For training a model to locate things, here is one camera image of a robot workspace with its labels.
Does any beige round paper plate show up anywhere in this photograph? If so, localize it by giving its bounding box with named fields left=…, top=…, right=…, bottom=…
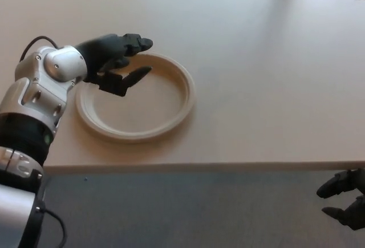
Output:
left=75, top=53, right=197, bottom=144

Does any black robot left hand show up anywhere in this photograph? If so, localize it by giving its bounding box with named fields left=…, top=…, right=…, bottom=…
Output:
left=75, top=33, right=154, bottom=97

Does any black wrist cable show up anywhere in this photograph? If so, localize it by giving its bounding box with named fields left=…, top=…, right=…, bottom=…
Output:
left=21, top=35, right=61, bottom=61

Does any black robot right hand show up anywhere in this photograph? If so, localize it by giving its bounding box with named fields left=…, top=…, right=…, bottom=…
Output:
left=316, top=168, right=365, bottom=231

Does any black upper arm cable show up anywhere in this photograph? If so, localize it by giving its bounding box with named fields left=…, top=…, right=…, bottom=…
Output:
left=35, top=199, right=67, bottom=248

